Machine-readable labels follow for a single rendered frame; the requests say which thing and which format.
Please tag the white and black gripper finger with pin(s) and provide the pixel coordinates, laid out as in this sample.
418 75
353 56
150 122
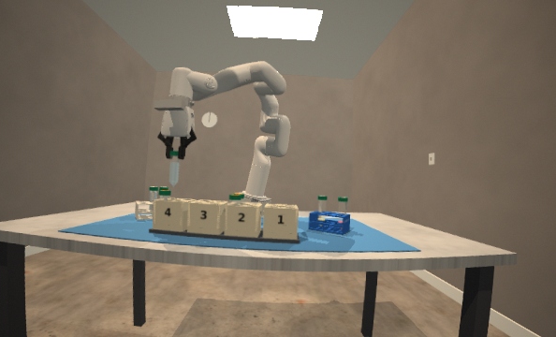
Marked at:
167 143
184 143

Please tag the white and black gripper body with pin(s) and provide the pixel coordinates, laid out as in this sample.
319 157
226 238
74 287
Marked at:
178 123

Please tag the beige tube rack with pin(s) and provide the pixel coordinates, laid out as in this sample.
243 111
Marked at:
141 211

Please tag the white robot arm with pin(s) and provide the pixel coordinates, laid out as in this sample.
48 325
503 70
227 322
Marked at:
187 84

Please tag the beige bucket adapter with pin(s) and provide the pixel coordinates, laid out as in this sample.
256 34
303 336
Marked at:
171 214
280 221
243 220
206 218

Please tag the blue bench mat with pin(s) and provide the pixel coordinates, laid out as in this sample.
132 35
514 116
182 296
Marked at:
359 239

